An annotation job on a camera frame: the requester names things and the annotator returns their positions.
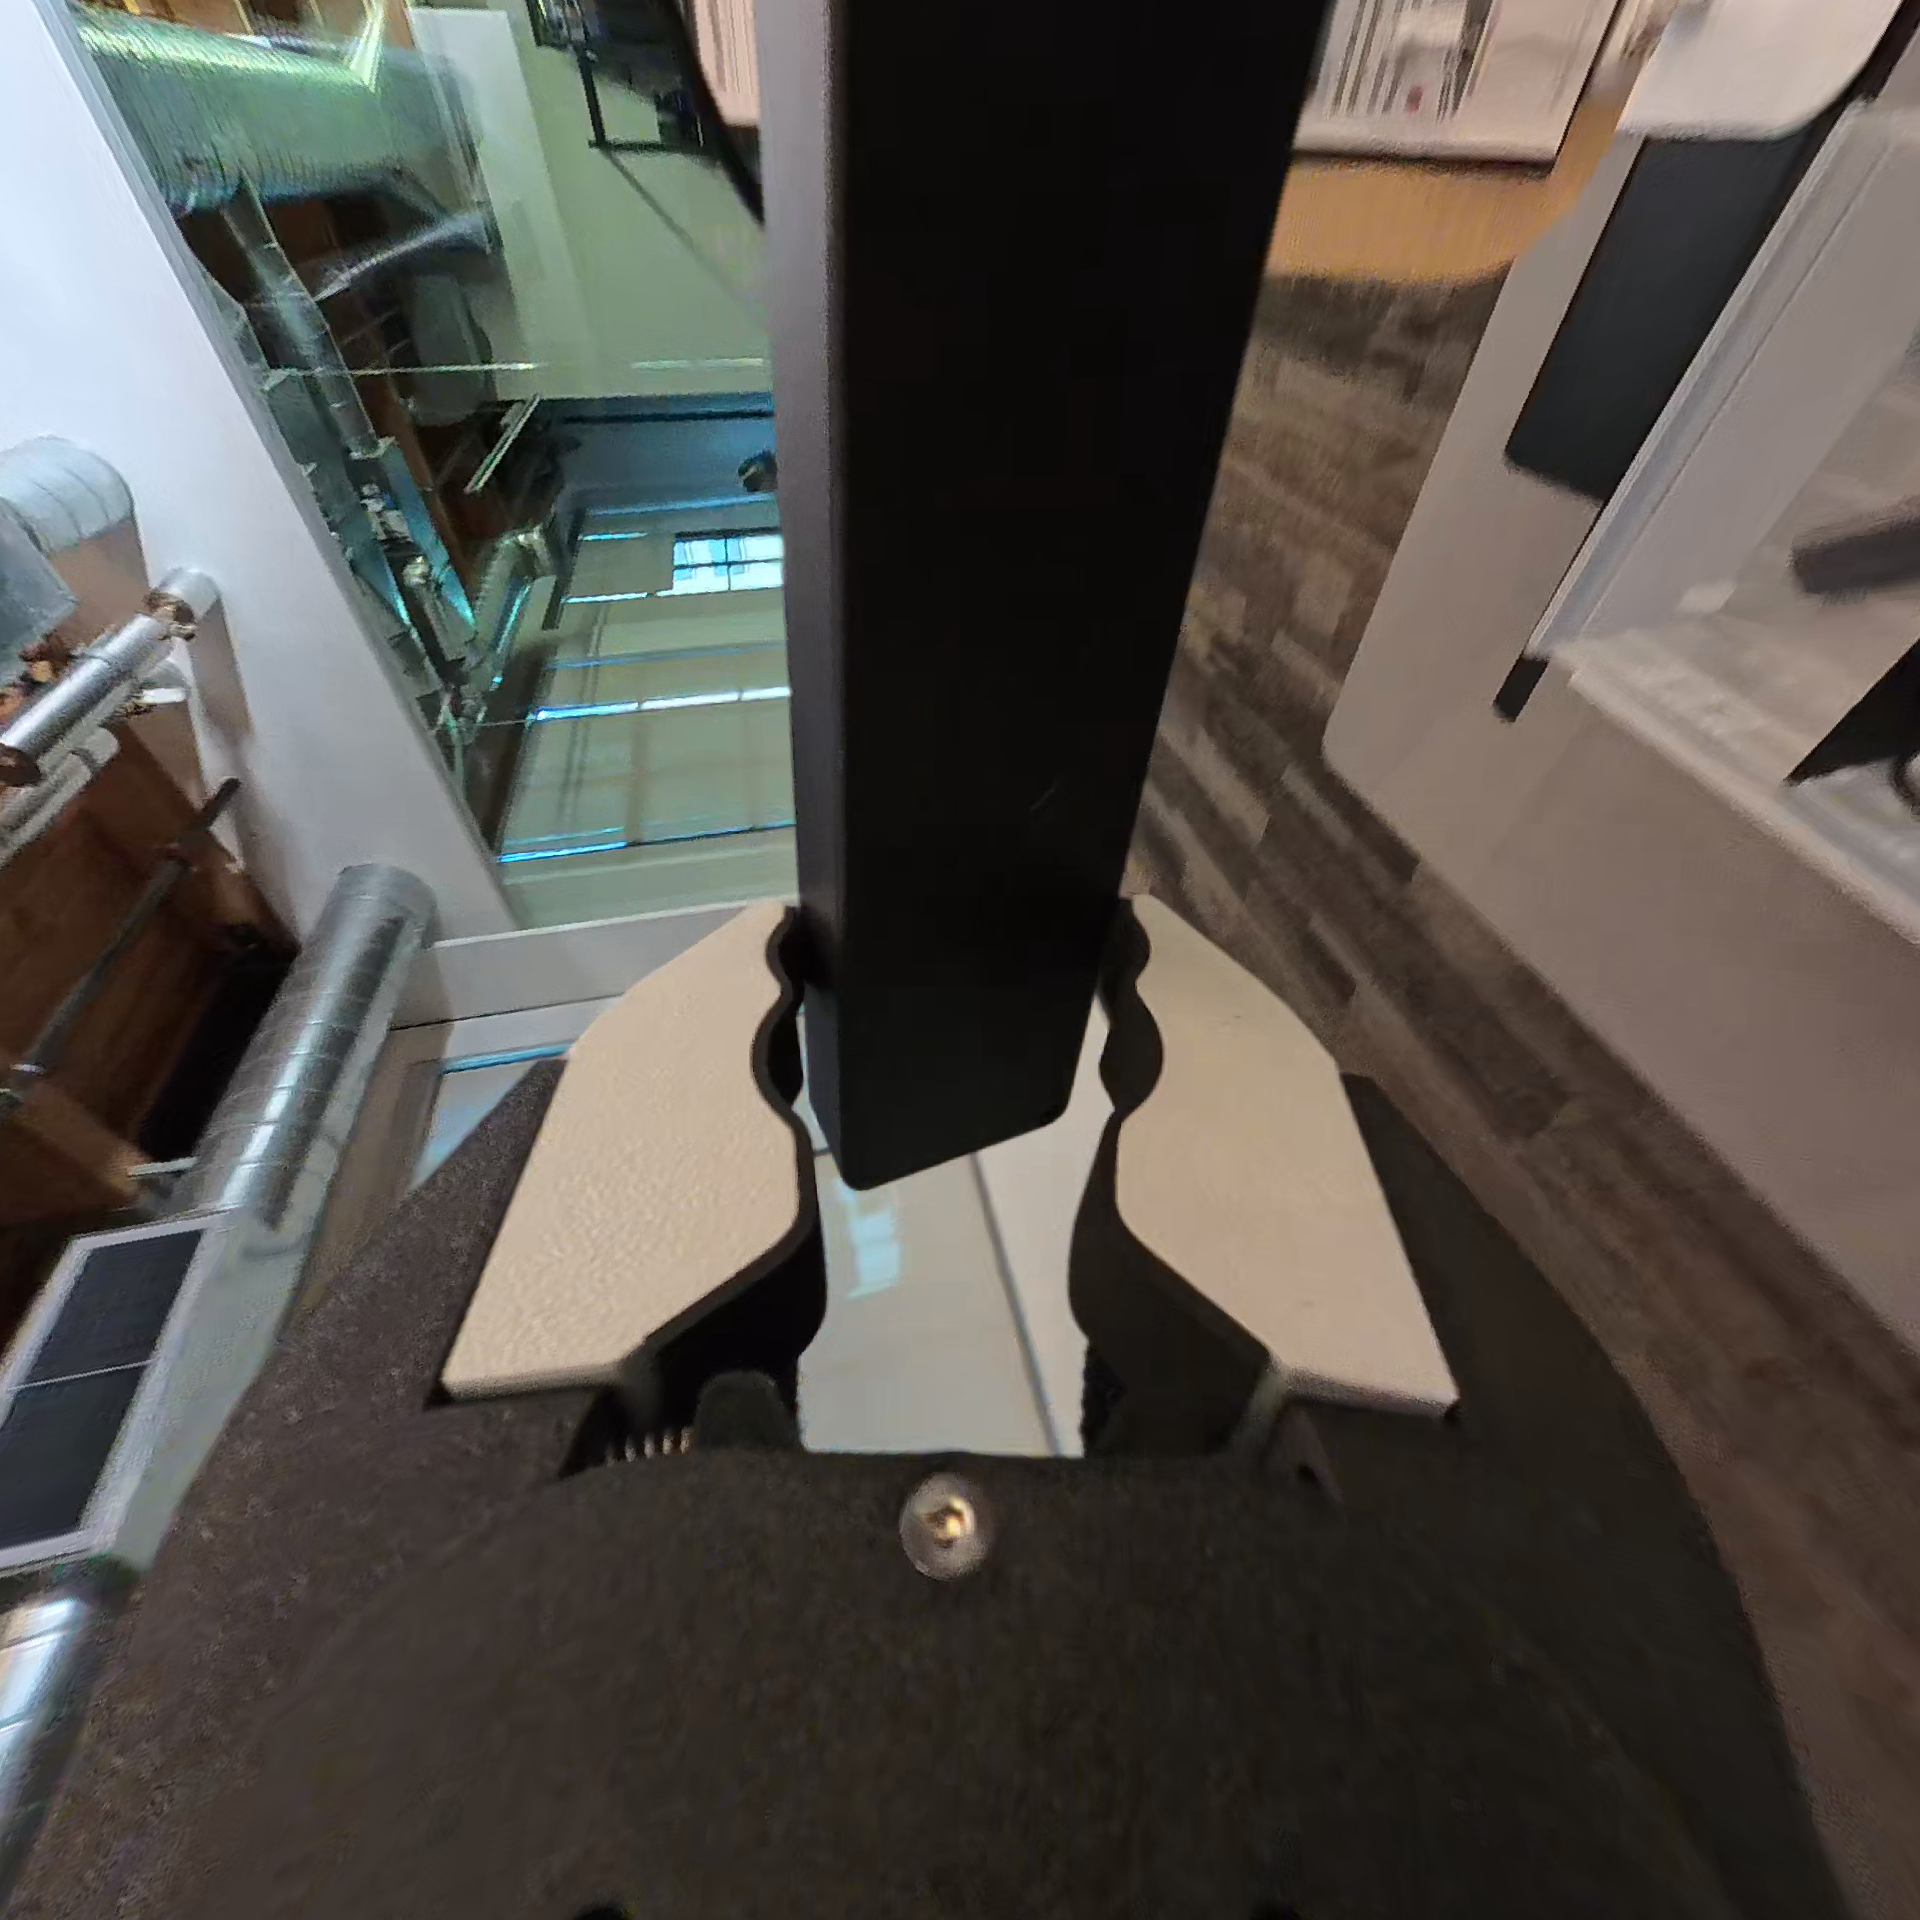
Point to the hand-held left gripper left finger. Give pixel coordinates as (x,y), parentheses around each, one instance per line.
(645,1199)

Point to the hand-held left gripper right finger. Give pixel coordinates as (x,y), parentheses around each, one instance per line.
(1263,1199)

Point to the black USB hub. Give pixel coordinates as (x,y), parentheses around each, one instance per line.
(1020,541)

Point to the clear plastic bin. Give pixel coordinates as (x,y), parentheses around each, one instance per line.
(1771,602)

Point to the dark flat desk mat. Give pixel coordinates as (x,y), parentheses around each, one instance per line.
(1651,303)

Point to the silver ventilation duct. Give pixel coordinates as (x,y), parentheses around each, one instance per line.
(77,643)
(272,1083)

